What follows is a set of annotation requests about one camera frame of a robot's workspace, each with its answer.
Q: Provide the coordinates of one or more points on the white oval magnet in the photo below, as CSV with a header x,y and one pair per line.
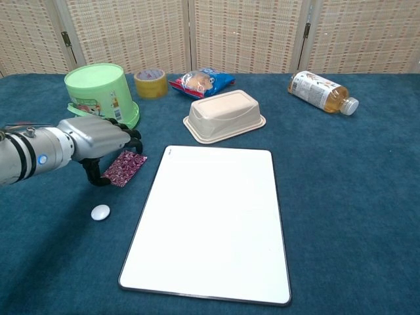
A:
x,y
100,213

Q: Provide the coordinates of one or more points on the woven folding screen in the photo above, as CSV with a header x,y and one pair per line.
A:
x,y
210,33

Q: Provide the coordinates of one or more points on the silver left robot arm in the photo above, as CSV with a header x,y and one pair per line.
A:
x,y
29,154

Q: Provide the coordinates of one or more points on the pink patterned card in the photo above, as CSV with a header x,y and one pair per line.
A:
x,y
128,165

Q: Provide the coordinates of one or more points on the beige plastic tray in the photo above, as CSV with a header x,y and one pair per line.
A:
x,y
223,116

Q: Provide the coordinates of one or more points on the yellow packing tape roll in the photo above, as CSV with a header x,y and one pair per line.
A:
x,y
151,84

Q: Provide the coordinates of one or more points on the teal table cloth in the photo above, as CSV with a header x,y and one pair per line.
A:
x,y
344,197

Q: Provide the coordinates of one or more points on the green plastic bucket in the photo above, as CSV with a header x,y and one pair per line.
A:
x,y
98,88

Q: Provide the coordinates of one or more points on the blue red snack bag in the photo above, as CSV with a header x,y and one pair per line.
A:
x,y
201,83

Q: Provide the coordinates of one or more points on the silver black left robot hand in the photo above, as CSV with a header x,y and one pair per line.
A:
x,y
95,136

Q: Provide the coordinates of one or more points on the amber drink bottle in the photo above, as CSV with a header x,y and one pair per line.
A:
x,y
320,92

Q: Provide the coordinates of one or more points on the white rectangular board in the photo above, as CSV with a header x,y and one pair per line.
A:
x,y
206,223

